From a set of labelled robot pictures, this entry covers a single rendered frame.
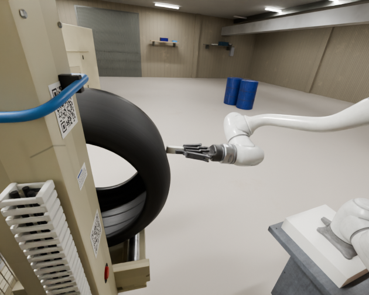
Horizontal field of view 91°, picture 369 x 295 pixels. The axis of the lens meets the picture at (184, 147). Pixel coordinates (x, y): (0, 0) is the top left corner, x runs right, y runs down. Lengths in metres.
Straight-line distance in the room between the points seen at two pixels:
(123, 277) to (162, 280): 1.02
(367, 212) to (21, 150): 1.23
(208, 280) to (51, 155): 1.64
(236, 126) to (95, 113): 0.61
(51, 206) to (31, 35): 0.21
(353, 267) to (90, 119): 1.29
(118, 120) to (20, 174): 0.28
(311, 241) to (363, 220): 0.26
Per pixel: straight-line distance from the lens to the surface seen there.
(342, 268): 1.27
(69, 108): 0.36
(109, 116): 0.53
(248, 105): 6.50
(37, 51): 0.29
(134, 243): 0.83
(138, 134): 0.54
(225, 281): 1.83
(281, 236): 1.35
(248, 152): 0.83
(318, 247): 1.29
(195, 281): 1.79
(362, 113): 0.89
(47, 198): 0.30
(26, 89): 0.28
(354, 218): 1.22
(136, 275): 0.78
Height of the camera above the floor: 1.60
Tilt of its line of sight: 28 degrees down
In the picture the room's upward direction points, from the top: 4 degrees clockwise
